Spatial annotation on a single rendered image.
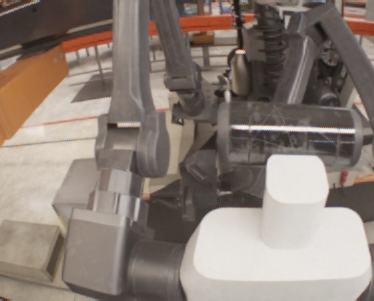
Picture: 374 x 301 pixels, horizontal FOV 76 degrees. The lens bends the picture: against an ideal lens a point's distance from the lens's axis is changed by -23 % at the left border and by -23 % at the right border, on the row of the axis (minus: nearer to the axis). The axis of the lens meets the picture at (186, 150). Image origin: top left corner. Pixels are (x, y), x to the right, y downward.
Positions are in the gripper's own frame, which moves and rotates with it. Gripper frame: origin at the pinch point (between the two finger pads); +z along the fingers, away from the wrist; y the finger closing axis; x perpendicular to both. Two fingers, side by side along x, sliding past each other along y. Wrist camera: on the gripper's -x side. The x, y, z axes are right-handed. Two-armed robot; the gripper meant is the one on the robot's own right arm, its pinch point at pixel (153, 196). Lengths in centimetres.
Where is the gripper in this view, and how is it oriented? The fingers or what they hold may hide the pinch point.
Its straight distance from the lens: 67.7
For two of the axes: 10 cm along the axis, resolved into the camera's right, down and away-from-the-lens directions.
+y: -0.5, 6.0, -8.0
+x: 1.1, 8.0, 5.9
